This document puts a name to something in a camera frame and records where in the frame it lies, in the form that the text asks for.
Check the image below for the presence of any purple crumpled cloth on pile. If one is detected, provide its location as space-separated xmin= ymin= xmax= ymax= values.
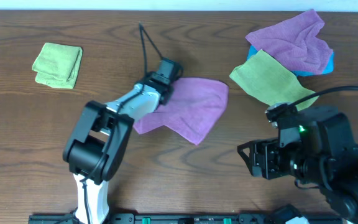
xmin=246 ymin=9 xmax=334 ymax=75

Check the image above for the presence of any folded light green cloth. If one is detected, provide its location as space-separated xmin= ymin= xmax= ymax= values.
xmin=32 ymin=42 xmax=83 ymax=89

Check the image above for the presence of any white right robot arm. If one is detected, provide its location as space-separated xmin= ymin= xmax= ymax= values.
xmin=237 ymin=104 xmax=358 ymax=223

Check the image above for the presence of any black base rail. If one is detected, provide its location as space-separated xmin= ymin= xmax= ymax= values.
xmin=28 ymin=212 xmax=343 ymax=224

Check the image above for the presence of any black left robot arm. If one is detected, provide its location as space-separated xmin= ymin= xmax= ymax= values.
xmin=63 ymin=58 xmax=183 ymax=223

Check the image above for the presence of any olive green flat cloth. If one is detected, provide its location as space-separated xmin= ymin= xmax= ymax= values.
xmin=229 ymin=50 xmax=314 ymax=106

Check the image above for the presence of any purple cloth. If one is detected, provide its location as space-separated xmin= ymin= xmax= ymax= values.
xmin=246 ymin=9 xmax=334 ymax=75
xmin=134 ymin=78 xmax=229 ymax=145

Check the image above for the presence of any blue cloth under pile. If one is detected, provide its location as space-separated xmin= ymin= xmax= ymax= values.
xmin=247 ymin=45 xmax=335 ymax=77

